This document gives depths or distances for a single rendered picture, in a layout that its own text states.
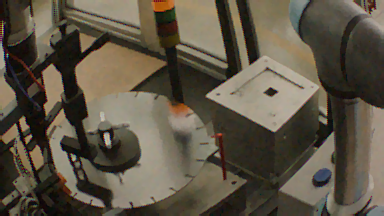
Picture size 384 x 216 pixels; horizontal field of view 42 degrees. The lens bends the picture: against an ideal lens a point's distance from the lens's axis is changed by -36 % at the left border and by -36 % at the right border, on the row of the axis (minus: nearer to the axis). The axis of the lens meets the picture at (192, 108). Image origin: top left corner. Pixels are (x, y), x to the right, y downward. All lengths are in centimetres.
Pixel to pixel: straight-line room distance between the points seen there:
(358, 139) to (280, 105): 54
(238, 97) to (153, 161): 26
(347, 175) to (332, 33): 28
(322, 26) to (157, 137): 60
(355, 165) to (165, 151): 46
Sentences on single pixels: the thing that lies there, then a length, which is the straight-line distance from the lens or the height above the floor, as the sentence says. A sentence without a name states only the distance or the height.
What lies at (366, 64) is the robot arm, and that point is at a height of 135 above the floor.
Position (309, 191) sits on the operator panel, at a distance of 112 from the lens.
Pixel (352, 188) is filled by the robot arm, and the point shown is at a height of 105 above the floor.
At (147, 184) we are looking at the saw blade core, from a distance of 111.
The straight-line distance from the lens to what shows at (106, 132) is 116.
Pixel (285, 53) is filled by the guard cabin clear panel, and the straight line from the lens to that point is 146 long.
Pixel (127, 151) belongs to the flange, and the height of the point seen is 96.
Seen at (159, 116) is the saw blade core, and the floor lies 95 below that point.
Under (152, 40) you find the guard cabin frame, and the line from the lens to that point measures 179.
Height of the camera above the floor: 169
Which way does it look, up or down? 36 degrees down
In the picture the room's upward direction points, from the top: 10 degrees counter-clockwise
